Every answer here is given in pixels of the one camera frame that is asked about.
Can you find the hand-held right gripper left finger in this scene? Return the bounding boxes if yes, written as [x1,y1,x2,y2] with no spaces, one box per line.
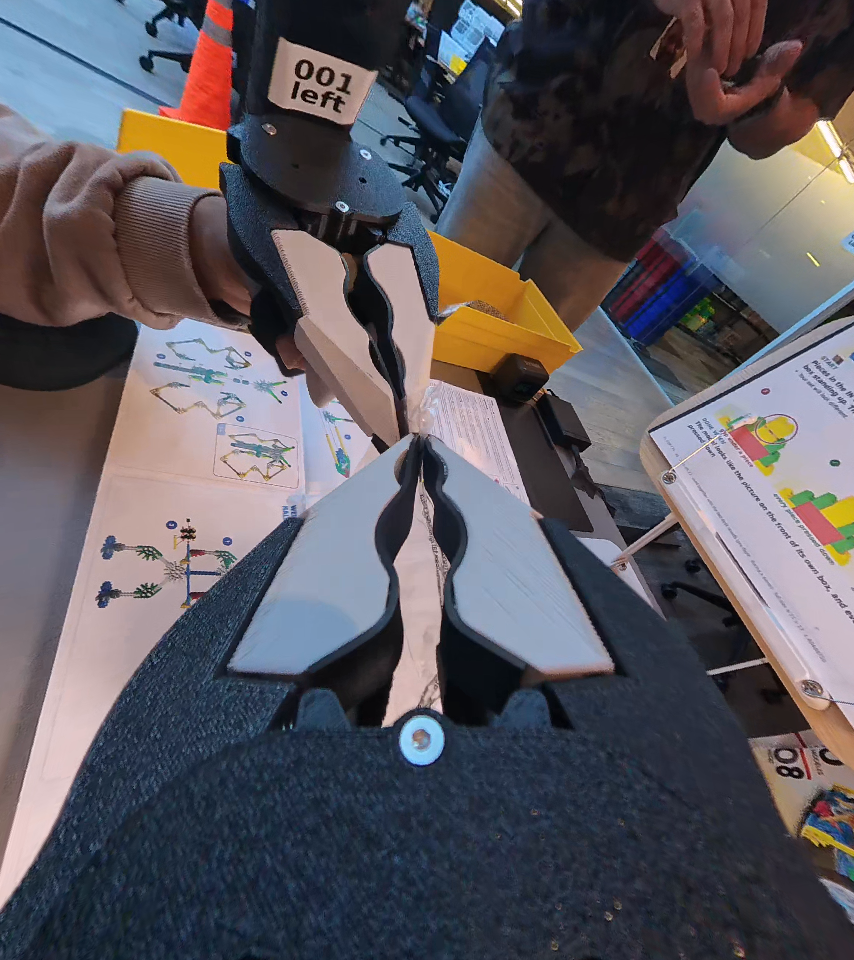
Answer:
[226,433,423,725]

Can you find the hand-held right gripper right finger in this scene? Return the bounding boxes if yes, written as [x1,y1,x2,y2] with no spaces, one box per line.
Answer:
[421,433,617,721]

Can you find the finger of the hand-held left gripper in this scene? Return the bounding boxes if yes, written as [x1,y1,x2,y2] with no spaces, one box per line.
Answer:
[271,228,407,453]
[361,241,440,436]

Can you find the yellow plastic bin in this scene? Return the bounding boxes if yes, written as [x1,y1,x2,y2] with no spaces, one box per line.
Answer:
[118,108,584,374]

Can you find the fold-out instruction booklet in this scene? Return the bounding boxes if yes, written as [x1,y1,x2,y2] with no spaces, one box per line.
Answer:
[0,315,533,924]

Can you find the person's left forearm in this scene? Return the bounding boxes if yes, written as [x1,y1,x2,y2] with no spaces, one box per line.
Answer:
[0,63,229,331]

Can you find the white printed task sheet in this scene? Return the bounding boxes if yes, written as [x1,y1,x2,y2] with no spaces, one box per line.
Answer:
[650,300,854,738]

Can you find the person's left hand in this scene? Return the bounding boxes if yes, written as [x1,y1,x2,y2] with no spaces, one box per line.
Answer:
[190,193,332,410]

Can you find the black block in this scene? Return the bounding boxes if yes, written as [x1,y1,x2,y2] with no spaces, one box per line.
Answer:
[490,352,551,406]

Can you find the orange traffic cone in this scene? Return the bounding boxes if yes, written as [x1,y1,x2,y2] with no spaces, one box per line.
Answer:
[159,0,238,132]

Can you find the black office chair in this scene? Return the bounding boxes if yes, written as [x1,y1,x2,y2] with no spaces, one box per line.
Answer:
[380,37,499,222]
[138,0,210,74]

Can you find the black power adapter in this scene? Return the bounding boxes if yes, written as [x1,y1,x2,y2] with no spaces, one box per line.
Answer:
[538,391,594,453]

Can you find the stacked red and blue bins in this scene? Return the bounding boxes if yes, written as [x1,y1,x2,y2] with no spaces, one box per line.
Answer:
[609,231,722,348]

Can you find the black textured armrest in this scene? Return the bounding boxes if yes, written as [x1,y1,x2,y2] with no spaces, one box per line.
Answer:
[0,306,140,393]

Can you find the red and tan toy box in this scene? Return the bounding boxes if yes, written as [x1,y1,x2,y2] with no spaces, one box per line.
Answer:
[749,731,854,960]

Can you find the black adapter cable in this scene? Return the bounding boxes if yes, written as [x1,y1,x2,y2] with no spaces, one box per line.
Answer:
[568,442,604,515]

